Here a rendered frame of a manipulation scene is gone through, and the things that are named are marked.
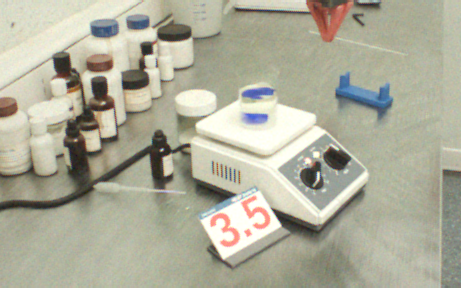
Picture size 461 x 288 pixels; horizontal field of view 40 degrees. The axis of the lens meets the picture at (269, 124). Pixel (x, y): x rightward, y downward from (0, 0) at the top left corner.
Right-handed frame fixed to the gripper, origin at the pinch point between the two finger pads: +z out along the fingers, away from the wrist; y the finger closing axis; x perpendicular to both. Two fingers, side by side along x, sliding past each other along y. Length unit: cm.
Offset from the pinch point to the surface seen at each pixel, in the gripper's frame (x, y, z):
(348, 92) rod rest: 5.6, 1.2, 8.7
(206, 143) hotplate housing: 7.9, 38.4, 3.1
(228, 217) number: 17.1, 44.4, 7.2
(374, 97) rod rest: 10.2, 0.3, 8.7
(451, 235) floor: 0, -74, 84
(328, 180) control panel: 22.5, 32.0, 6.0
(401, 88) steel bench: 10.8, -8.4, 9.7
